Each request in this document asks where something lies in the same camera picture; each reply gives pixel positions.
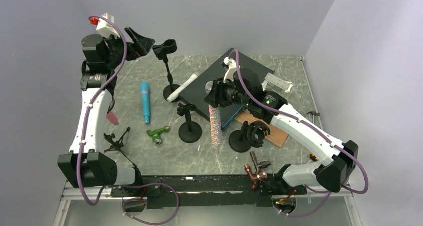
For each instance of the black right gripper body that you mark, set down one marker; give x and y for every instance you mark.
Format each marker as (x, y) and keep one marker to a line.
(228, 94)

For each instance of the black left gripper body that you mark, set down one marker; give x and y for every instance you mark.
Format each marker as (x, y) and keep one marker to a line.
(116, 50)

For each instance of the glitter copper microphone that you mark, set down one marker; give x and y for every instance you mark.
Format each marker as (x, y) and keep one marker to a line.
(215, 125)

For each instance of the white microphone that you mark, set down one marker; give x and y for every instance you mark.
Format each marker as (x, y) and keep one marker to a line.
(175, 94)

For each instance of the short black clip stand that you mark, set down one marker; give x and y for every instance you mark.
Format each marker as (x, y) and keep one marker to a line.
(188, 131)

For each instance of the blue toy microphone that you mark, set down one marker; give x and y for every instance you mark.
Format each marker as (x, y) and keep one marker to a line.
(144, 90)

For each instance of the pink toy microphone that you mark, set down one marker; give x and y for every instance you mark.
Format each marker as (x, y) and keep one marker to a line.
(111, 117)

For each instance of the black tripod shock mount stand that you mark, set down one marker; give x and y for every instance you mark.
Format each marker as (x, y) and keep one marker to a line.
(118, 144)

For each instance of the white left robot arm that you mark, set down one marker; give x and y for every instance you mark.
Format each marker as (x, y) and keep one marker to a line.
(96, 169)

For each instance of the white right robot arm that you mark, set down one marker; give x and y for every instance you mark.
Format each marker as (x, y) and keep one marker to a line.
(336, 159)

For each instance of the wooden board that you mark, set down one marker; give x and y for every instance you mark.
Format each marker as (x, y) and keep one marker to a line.
(276, 136)

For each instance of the green pipe fitting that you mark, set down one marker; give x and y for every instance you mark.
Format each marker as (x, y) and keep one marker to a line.
(156, 134)

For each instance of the silver pipe fitting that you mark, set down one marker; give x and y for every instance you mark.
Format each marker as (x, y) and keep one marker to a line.
(259, 166)

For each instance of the black hammer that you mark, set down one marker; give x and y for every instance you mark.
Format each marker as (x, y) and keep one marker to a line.
(314, 115)

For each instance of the copper pipe fitting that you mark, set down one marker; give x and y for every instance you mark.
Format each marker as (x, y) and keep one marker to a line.
(255, 177)

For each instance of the yellow utility knife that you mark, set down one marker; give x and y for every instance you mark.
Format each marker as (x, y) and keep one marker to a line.
(313, 157)

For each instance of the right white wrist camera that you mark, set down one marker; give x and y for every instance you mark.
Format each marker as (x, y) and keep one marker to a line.
(230, 66)

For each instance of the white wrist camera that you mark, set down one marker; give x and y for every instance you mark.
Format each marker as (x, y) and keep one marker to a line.
(103, 28)
(230, 66)

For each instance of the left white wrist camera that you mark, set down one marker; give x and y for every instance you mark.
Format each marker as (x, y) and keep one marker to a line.
(103, 28)

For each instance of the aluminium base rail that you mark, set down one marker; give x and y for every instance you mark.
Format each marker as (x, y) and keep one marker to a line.
(208, 200)

